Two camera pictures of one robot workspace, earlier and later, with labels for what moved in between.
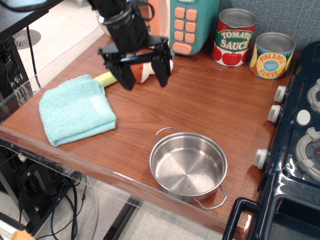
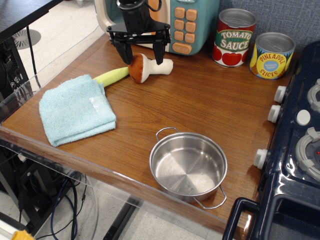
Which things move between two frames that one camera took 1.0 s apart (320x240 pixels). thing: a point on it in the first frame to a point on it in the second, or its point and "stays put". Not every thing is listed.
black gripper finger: x=162 y=66 to x=159 y=46
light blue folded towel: x=76 y=108 stays put
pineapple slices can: x=272 y=55 stays put
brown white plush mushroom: x=140 y=71 stays put
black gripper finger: x=124 y=74 to x=125 y=50
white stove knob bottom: x=260 y=158 stays put
